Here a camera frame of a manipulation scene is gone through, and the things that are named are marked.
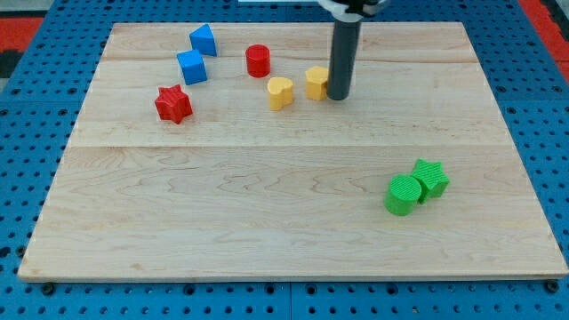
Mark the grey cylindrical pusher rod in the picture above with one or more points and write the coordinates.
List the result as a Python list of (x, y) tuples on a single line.
[(342, 59)]

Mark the blue triangular prism block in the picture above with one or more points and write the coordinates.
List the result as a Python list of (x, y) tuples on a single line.
[(203, 40)]

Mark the green star block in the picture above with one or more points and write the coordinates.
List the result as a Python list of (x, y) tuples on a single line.
[(432, 179)]

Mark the green cylinder block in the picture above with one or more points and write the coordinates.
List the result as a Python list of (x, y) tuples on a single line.
[(403, 195)]

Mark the blue cube block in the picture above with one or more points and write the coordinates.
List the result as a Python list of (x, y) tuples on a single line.
[(192, 67)]

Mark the red star block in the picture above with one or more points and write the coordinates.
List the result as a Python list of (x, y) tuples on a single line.
[(173, 104)]

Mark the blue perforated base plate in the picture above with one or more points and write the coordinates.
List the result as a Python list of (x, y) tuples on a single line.
[(40, 103)]

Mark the red cylinder block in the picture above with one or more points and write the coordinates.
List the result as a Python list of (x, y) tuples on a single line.
[(258, 60)]

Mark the light wooden board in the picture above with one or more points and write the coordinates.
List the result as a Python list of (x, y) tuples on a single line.
[(238, 192)]

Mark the yellow hexagon block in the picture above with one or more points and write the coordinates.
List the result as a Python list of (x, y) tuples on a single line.
[(316, 83)]

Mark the yellow heart block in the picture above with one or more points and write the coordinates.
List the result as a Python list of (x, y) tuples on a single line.
[(280, 92)]

